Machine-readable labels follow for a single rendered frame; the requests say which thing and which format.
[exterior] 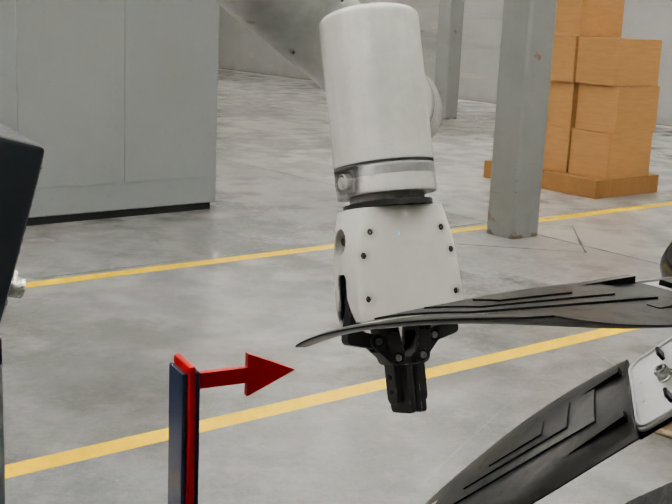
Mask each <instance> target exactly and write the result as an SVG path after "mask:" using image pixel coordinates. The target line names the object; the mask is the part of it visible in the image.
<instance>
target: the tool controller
mask: <svg viewBox="0 0 672 504"><path fill-rule="evenodd" d="M44 153H45V152H44V147H42V146H41V145H39V144H38V143H36V142H34V141H32V140H31V139H29V138H27V137H25V136H24V135H22V134H20V133H18V132H16V131H15V130H13V129H11V128H9V127H8V126H6V125H4V124H2V123H1V122H0V324H1V321H2V317H3V313H4V311H5V307H6V306H7V304H8V300H7V299H8V297H12V298H18V299H21V298H22V297H23V295H24V292H25V287H26V281H25V279H24V278H19V277H18V272H17V270H15V268H16V264H17V260H18V256H19V253H20V248H21V244H22V241H23V236H24V233H25V230H26V225H27V221H28V218H29V213H30V209H31V206H32V201H33V197H34V194H35V189H36V186H37V183H38V178H39V174H40V172H41V171H42V162H43V161H42V160H43V157H44Z"/></svg>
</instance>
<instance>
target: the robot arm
mask: <svg viewBox="0 0 672 504"><path fill-rule="evenodd" d="M215 1H216V2H217V3H218V4H219V5H220V6H221V7H223V8H224V9H225V10H226V11H227V12H228V13H229V14H230V15H232V16H233V17H234V18H235V19H236V20H238V21H239V22H240V23H241V24H243V25H244V26H245V27H247V28H248V29H249V30H251V31H252V32H253V33H255V34H256V35H257V36H259V37H260V38H261V39H263V40H264V41H265V42H266V43H268V44H269V45H270V46H272V47H273V48H274V49H275V50H277V51H278V52H279V53H280V54H282V55H283V56H284V57H285V58H286V59H288V60H289V61H290V62H291V63H292V64H294V65H295V66H296V67H297V68H298V69H300V70H301V71H302V72H303V73H304V74H305V75H306V76H308V77H309V78H310V79H311V80H312V81H313V82H314V83H315V84H317V85H318V86H319V87H320V88H321V89H322V90H323V91H324V92H325V93H326V100H327V109H328V119H329V129H330V138H331V148H332V158H333V167H334V178H335V189H336V198H337V201H338V202H350V205H348V206H347V205H346V206H344V207H343V211H342V212H339V213H337V219H336V227H335V238H334V289H335V302H336V311H337V316H338V320H339V323H340V324H341V325H342V326H343V327H346V326H350V325H354V324H359V323H363V322H367V321H371V320H375V319H374V318H377V317H381V316H386V315H390V314H395V313H400V312H405V311H409V310H414V309H419V308H424V307H428V306H433V305H439V304H445V303H450V302H455V301H460V300H463V291H462V284H461V277H460V271H459V266H458V261H457V255H456V251H455V246H454V241H453V237H452V234H451V230H450V226H449V223H448V220H447V217H446V214H445V211H444V209H443V206H442V203H433V199H432V197H425V194H428V193H432V192H435V191H436V190H437V187H436V178H435V168H434V157H433V148H432V137H433V136H434V135H435V134H436V132H437V130H438V129H439V127H440V124H441V120H442V113H443V109H442V102H441V98H440V95H439V92H438V90H437V88H436V86H435V85H434V83H433V82H432V80H431V79H430V78H429V77H428V75H427V74H426V73H425V72H424V63H423V54H422V44H421V35H420V25H419V16H418V13H417V11H416V10H415V9H413V8H412V7H410V6H407V5H404V4H399V3H388V2H377V3H365V4H361V3H360V2H359V1H358V0H215ZM458 328H459V327H458V324H441V325H417V326H402V340H401V336H400V331H399V327H390V328H381V329H372V330H370V331H371V333H366V332H364V331H359V332H354V333H349V334H345V335H341V342H342V343H343V344H344V345H346V346H352V347H359V348H366V349H367V350H368V351H369V352H370V353H372V354H373V355H374V356H375V357H376V358H377V361H378V362H379V364H381V365H384V368H385V378H386V387H387V397H388V401H389V403H390V404H391V409H392V411H393V412H395V413H407V414H410V413H415V412H423V411H426V409H427V404H426V399H427V395H428V393H427V383H426V374H425V364H424V362H426V361H428V360H429V358H430V351H431V350H432V348H433V347H434V345H435V344H436V342H437V341H438V340H439V339H441V338H444V337H446V336H449V335H451V334H453V333H456V332H457V331H458Z"/></svg>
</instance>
